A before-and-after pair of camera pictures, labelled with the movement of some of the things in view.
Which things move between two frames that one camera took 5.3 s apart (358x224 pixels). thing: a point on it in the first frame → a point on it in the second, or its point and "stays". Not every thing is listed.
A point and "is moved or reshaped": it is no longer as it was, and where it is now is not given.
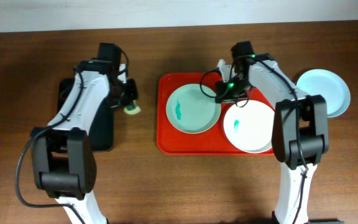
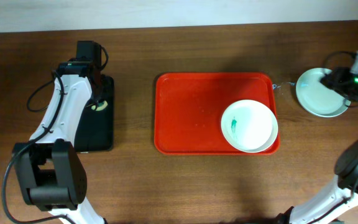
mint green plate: x=190 y=111 → x=317 y=97
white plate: x=249 y=129 stays
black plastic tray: x=101 y=132 stays
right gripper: x=229 y=94 → x=331 y=78
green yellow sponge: x=132 y=109 is moved or reshaped
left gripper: x=129 y=94 → x=95 y=137
